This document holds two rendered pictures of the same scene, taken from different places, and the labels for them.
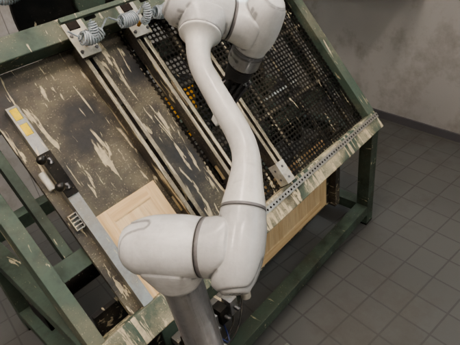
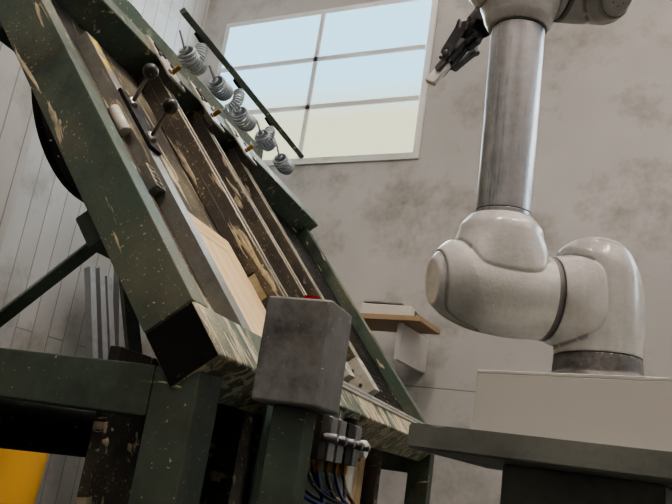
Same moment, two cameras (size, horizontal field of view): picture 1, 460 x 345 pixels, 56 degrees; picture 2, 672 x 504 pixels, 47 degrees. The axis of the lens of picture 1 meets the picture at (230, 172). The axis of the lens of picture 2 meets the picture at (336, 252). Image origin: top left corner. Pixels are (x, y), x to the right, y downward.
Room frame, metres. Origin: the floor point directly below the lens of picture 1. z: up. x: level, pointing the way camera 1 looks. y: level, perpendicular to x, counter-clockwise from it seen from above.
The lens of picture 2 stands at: (-0.32, 0.99, 0.65)
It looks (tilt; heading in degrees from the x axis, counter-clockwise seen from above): 16 degrees up; 333
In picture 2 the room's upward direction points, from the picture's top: 9 degrees clockwise
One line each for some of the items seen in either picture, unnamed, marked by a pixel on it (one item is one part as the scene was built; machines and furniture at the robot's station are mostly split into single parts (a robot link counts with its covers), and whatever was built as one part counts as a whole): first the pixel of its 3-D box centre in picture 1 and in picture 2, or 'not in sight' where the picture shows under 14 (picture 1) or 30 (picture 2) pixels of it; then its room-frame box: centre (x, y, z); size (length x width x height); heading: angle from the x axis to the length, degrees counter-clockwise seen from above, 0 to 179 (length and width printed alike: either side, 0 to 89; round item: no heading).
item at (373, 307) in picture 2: not in sight; (392, 314); (3.70, -1.46, 1.63); 0.35 x 0.33 x 0.09; 36
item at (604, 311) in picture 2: not in sight; (592, 298); (0.70, -0.05, 1.03); 0.18 x 0.16 x 0.22; 72
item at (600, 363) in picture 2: not in sight; (596, 376); (0.70, -0.08, 0.89); 0.22 x 0.18 x 0.06; 135
